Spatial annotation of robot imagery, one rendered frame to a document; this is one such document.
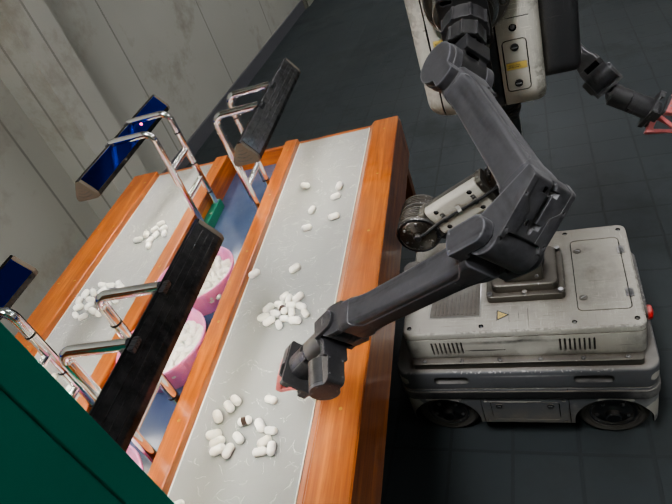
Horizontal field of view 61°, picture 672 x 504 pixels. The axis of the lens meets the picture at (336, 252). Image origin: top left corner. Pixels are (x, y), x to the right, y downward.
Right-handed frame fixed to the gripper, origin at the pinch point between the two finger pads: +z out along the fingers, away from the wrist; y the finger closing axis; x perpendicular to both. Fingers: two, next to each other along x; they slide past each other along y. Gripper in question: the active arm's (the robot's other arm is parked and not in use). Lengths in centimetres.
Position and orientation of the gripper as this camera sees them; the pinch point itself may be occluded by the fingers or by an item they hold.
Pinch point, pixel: (280, 388)
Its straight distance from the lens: 121.2
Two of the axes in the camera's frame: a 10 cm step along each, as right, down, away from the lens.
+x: 8.4, 4.8, 2.4
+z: -5.2, 6.1, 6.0
